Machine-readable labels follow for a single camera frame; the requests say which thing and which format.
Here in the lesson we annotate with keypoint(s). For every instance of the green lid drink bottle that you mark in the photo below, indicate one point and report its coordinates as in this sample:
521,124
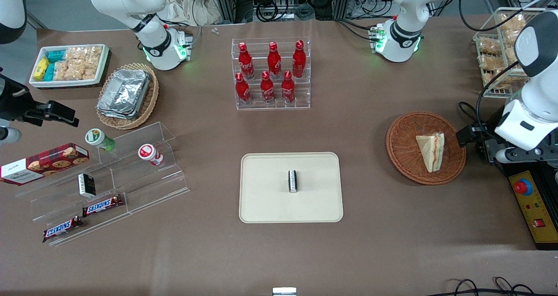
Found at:
96,138

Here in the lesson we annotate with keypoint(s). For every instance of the white rectangular snack tray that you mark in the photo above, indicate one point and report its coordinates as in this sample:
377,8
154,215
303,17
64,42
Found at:
102,67

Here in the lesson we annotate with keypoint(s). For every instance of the black tabletop appliance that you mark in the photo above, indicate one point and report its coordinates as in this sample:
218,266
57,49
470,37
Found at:
490,152

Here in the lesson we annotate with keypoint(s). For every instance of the red plaid cookie box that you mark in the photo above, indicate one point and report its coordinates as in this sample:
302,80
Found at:
43,163

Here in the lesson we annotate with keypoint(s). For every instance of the black yellow control box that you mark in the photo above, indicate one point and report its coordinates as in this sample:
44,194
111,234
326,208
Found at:
538,209

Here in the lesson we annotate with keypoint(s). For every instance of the red lid drink bottle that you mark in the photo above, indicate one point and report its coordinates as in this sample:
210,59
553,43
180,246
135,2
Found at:
149,153

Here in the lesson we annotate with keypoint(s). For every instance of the snickers chocolate bar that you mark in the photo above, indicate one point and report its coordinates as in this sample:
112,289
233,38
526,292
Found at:
102,205
62,229

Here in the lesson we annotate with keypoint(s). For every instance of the triangle sandwich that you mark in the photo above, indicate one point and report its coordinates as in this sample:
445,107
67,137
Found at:
430,151

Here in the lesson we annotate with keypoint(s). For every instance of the yellow snack packet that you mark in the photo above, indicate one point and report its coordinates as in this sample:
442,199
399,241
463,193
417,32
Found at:
41,68

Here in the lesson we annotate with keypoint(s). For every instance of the clear acrylic bottle rack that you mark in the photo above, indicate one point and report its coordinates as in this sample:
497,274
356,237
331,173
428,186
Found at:
301,100

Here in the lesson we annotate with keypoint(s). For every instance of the red cola bottle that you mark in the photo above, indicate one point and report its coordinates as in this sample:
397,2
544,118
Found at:
299,59
242,90
246,62
287,88
267,89
273,61

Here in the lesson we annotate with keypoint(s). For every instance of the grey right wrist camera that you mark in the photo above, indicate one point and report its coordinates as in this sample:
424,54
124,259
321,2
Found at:
8,135

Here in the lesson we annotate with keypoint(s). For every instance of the small black white packet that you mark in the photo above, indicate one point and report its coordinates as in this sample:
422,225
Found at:
293,182

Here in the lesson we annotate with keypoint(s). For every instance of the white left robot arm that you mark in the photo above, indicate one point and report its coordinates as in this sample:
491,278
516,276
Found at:
405,25

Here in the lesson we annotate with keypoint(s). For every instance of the oval tan wicker basket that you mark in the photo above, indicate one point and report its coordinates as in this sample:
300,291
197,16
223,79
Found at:
150,100

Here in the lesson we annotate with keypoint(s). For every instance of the clear acrylic tiered shelf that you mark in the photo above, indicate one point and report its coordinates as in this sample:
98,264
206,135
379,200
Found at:
148,187

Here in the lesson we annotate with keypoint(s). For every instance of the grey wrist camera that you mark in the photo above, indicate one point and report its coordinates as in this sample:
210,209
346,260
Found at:
8,135
508,156

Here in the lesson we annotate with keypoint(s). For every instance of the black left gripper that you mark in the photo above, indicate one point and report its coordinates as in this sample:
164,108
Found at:
485,130

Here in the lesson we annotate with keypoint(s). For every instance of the round brown wicker basket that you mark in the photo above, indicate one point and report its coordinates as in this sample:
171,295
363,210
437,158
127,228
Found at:
403,148

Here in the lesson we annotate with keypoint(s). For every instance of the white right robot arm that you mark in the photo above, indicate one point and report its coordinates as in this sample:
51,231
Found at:
157,43

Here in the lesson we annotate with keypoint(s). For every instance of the small black carton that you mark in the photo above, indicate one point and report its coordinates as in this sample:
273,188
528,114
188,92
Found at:
87,185

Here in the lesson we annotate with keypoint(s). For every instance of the teal snack packet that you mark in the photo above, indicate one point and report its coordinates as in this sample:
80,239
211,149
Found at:
49,72
56,56

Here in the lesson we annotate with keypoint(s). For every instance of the beige plastic tray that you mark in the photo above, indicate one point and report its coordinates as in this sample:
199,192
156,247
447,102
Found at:
270,200

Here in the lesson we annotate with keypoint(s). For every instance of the crumpled beige cloth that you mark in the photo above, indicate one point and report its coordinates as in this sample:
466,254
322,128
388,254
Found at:
187,6

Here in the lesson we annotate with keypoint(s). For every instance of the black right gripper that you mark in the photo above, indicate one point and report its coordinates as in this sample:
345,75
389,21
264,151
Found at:
12,103

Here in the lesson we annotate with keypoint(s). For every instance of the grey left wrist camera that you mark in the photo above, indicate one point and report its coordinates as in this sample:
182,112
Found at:
508,156

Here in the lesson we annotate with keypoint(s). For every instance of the stacked aluminium foil trays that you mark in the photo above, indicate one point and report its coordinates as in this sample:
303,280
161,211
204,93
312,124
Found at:
124,93

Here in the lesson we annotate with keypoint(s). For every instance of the small silver box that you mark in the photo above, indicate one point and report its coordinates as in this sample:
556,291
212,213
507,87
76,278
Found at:
284,291

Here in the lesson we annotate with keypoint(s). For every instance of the clear rice cracker packet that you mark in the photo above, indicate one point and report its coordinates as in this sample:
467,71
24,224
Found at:
490,61
76,55
91,62
62,70
512,23
489,46
499,80

